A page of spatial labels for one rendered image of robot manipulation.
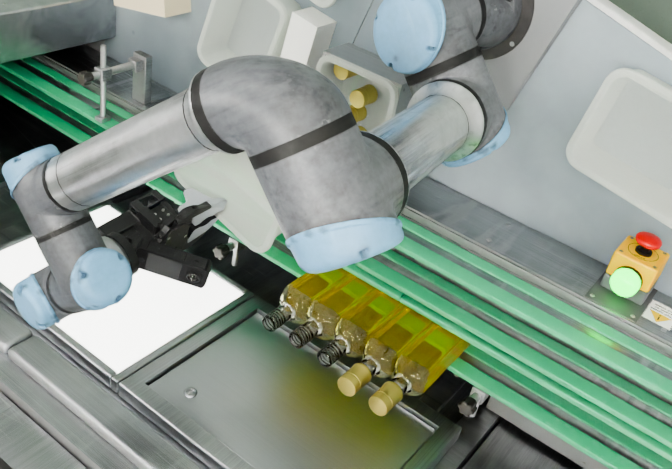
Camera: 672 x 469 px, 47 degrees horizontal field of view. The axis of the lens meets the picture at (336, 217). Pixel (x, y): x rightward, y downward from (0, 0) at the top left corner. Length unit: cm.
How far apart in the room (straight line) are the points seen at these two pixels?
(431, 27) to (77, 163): 50
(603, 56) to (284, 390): 74
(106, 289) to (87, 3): 98
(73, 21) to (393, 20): 92
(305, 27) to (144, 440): 77
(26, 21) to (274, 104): 110
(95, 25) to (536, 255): 113
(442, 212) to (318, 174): 64
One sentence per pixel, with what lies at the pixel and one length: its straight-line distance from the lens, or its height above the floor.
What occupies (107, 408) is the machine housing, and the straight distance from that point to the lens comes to 131.
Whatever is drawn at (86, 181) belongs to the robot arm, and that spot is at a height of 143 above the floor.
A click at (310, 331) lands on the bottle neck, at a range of 126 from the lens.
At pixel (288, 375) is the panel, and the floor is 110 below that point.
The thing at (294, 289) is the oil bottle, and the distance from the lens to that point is 131.
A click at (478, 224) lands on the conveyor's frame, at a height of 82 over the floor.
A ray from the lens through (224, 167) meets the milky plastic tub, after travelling 134.
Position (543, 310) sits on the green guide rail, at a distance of 124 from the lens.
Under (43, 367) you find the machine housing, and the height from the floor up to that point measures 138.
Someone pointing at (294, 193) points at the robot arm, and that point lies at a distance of 75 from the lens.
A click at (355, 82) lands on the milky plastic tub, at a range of 147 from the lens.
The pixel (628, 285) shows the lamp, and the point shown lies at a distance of 126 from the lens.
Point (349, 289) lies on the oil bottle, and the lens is 133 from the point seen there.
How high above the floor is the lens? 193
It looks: 47 degrees down
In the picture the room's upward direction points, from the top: 121 degrees counter-clockwise
